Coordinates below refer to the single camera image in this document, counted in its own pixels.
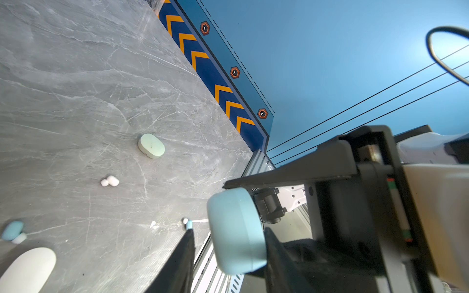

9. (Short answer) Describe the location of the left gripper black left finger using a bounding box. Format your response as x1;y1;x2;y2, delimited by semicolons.
145;229;195;293

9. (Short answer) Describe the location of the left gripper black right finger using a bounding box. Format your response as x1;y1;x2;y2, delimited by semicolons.
264;228;317;293

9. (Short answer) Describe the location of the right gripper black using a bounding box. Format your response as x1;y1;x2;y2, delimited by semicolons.
223;126;436;293

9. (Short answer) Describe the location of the blue earbud front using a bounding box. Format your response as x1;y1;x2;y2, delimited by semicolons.
182;218;193;230

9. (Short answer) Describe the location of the blue earbud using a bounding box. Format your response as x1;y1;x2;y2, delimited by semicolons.
1;220;27;244
182;218;193;230

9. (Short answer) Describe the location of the blue earbud charging case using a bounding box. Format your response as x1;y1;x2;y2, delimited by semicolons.
206;188;267;275

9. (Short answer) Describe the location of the mint green earbud charging case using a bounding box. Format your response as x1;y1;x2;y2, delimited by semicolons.
138;134;166;159

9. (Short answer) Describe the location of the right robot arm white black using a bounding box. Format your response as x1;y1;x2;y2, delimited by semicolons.
207;126;469;293

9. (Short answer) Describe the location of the white earbud charging case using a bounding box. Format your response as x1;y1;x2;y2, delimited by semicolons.
1;247;57;293

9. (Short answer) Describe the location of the white earbud centre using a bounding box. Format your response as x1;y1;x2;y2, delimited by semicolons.
100;175;120;187

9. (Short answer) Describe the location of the blue earbud top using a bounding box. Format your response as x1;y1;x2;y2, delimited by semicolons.
1;220;27;244

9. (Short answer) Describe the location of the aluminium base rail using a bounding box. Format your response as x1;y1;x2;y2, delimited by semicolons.
190;148;312;293

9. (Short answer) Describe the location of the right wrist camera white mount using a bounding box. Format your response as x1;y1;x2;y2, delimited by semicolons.
403;164;469;290

